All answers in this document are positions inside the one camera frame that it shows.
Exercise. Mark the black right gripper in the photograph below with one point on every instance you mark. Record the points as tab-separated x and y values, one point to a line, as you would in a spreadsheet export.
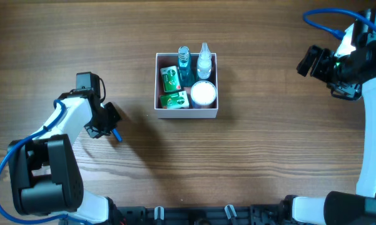
320	64

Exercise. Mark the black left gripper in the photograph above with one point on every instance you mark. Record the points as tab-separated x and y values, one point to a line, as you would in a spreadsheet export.
106	122

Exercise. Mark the green soap box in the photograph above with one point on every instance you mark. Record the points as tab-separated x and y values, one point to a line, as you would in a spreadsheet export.
170	79
175	100

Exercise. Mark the white pink-lined box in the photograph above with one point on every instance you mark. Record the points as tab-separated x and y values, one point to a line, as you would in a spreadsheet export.
167	59

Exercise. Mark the teal mouthwash bottle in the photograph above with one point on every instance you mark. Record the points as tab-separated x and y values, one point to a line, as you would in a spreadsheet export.
187	78

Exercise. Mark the clear spray bottle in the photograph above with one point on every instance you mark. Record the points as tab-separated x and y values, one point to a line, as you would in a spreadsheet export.
204	63

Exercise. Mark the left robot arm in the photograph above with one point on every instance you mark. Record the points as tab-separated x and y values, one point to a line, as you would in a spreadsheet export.
45	177

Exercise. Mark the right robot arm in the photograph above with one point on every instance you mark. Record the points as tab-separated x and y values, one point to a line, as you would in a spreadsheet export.
350	74

